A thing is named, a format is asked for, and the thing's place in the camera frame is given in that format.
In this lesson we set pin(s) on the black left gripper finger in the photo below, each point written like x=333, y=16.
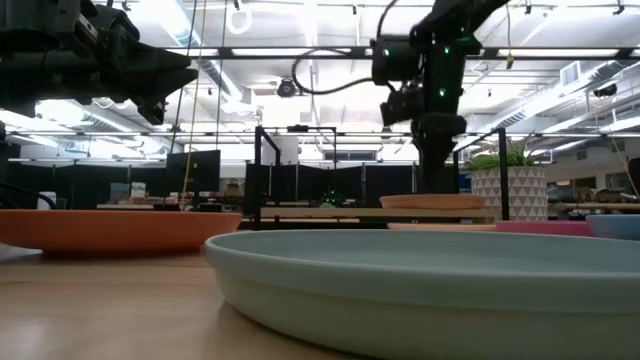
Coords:
x=155, y=72
x=152, y=112

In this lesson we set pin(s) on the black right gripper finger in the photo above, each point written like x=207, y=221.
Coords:
x=436, y=170

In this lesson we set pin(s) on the tan plate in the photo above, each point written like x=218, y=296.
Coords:
x=432, y=201

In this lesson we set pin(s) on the pale peach plate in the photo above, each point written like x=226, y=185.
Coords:
x=440, y=227

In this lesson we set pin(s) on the orange plate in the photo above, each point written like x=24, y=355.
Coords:
x=115, y=230

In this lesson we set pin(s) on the pink plate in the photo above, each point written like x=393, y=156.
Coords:
x=545, y=228

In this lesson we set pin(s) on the light green plate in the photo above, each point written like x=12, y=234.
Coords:
x=425, y=300

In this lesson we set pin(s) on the black partition screen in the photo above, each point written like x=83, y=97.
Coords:
x=85, y=185
x=385, y=180

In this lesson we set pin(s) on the green plant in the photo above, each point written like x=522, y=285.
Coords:
x=492, y=161

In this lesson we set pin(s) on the triangle pattern plant pot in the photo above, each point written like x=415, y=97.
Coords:
x=525, y=192

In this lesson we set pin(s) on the white container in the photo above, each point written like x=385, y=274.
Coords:
x=47, y=200

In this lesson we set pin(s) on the black ceiling device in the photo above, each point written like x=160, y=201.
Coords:
x=606, y=90

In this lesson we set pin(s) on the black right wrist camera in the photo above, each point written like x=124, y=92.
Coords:
x=400, y=105

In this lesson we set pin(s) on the black metal rig frame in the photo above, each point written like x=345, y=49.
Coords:
x=225, y=52

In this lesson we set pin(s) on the round ceiling camera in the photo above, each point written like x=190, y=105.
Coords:
x=286, y=88

